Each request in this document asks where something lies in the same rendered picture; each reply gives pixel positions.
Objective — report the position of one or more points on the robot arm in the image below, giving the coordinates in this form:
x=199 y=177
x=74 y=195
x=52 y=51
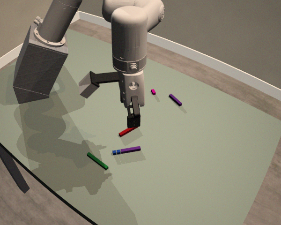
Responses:
x=130 y=20

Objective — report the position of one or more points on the red rod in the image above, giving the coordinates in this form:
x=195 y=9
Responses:
x=126 y=131

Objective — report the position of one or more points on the purple rod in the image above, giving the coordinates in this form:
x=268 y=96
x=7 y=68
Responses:
x=175 y=99
x=132 y=149

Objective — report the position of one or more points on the green rod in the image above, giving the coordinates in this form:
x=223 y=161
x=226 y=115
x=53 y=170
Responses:
x=104 y=166

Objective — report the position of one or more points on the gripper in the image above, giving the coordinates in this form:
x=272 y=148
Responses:
x=132 y=89

